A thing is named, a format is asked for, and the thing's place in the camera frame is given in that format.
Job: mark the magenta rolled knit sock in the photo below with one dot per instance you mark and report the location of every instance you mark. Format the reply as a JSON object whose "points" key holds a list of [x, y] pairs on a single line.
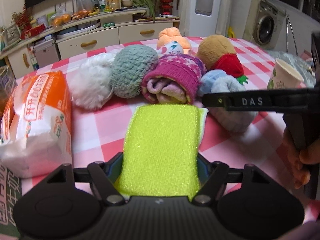
{"points": [[175, 79]]}

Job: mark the orange twisted towel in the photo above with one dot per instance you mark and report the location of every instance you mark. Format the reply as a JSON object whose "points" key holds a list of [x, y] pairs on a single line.
{"points": [[168, 35]]}

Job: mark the teal knitted ball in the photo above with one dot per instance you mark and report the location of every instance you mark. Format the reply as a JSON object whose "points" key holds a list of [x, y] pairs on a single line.
{"points": [[130, 65]]}

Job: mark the white floral knotted cloth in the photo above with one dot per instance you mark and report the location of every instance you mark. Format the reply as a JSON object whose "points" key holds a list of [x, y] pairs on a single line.
{"points": [[172, 48]]}

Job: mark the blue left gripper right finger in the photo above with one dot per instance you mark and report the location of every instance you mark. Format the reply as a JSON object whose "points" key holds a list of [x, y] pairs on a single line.
{"points": [[204, 168]]}

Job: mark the white fluffy ball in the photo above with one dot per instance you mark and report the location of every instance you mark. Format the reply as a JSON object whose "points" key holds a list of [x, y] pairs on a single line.
{"points": [[90, 87]]}

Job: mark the white paper cup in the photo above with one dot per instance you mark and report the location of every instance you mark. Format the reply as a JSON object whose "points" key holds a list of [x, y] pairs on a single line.
{"points": [[284, 76]]}

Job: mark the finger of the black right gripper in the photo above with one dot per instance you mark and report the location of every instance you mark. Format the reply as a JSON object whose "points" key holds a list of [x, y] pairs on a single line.
{"points": [[271, 100]]}

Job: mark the silver washing machine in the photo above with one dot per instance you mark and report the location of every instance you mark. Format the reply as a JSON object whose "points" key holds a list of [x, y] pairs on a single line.
{"points": [[264, 23]]}

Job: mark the orange white tissue pack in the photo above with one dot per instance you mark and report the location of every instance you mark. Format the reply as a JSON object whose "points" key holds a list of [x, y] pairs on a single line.
{"points": [[36, 126]]}

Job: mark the light blue fuzzy sock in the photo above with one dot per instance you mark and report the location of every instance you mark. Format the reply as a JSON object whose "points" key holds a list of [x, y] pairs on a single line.
{"points": [[217, 81]]}

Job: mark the bag of oranges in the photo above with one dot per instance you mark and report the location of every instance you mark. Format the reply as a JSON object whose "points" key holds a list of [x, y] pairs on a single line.
{"points": [[81, 8]]}

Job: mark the framed picture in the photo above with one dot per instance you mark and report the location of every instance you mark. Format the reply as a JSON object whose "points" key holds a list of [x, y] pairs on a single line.
{"points": [[113, 4]]}

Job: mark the right hand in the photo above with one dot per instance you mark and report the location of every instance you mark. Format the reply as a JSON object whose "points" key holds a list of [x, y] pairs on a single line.
{"points": [[299, 158]]}

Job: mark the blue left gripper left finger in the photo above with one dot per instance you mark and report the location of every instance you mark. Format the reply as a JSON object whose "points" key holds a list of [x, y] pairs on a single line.
{"points": [[114, 167]]}

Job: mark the cream TV cabinet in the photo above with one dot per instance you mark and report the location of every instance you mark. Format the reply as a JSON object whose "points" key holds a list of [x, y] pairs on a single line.
{"points": [[85, 37]]}

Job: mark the brown plush with red scarf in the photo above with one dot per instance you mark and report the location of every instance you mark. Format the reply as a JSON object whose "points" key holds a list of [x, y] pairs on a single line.
{"points": [[217, 53]]}

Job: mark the white standing air conditioner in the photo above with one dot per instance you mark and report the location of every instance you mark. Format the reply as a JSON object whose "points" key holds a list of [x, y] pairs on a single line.
{"points": [[204, 17]]}

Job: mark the yellow-green scouring sponge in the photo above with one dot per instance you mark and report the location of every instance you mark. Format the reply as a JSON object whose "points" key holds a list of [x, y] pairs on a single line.
{"points": [[160, 151]]}

